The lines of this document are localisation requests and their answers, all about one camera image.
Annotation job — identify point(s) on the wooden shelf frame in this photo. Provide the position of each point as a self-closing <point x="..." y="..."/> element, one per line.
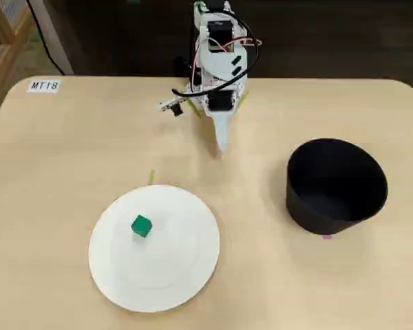
<point x="7" y="20"/>

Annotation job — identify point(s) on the white paper plate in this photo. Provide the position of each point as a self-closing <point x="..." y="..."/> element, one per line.
<point x="165" y="261"/>

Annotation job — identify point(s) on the black round bin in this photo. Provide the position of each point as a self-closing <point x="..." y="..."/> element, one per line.
<point x="330" y="172"/>

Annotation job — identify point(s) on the white panel post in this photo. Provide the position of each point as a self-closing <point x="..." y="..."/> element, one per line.
<point x="51" y="34"/>

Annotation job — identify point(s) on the white MT18 label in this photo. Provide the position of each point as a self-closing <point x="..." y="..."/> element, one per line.
<point x="43" y="86"/>

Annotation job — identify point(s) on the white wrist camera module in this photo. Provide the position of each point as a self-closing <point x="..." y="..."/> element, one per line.
<point x="176" y="110"/>

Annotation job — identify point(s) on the green tape strip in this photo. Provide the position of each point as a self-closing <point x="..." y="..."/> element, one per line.
<point x="151" y="177"/>

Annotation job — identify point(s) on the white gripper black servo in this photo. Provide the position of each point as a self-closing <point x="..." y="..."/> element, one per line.
<point x="219" y="104"/>

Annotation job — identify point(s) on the green cube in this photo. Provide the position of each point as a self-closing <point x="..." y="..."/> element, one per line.
<point x="141" y="226"/>

